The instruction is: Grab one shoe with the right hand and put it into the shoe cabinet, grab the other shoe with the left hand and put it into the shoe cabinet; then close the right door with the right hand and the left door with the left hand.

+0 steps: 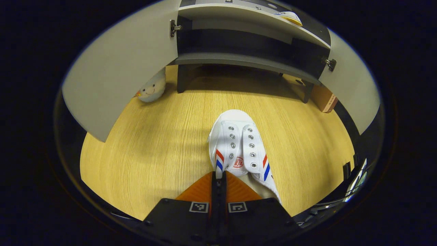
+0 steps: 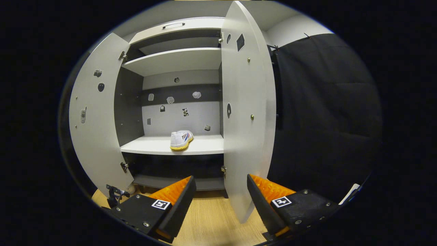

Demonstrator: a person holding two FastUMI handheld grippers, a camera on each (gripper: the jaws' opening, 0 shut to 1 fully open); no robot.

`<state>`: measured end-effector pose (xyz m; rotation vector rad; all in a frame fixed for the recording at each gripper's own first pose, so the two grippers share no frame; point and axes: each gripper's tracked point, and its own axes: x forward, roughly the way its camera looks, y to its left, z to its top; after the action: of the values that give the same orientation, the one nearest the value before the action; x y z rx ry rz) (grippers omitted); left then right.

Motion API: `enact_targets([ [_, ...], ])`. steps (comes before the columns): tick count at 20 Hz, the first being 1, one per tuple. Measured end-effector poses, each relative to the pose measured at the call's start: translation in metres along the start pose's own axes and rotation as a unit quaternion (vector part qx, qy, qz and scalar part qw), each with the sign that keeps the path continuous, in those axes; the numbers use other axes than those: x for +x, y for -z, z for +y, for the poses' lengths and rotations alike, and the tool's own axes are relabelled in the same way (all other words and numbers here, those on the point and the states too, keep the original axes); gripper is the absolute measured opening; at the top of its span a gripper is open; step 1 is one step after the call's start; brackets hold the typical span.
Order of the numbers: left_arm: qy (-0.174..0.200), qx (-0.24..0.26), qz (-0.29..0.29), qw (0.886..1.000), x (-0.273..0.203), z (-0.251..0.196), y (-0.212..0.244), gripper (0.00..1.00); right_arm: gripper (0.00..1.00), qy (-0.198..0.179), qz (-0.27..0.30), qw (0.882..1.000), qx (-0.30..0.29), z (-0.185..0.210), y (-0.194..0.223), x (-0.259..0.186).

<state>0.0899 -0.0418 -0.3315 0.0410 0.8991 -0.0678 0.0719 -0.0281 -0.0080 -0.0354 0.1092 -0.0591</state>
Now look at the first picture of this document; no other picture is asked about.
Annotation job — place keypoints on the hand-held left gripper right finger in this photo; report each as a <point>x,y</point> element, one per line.
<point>259,222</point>

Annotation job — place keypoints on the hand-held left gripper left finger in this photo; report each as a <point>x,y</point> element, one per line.
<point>181,222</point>

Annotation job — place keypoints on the white shoe cabinet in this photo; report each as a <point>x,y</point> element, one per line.
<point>239,59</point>

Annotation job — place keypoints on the white shoe cabinet door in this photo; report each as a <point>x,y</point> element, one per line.
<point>119,68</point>
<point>355,85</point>

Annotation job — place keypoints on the white round plush toy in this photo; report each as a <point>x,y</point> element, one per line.
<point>153,90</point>

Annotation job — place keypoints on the black round grommet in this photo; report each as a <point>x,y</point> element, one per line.
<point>299,82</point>

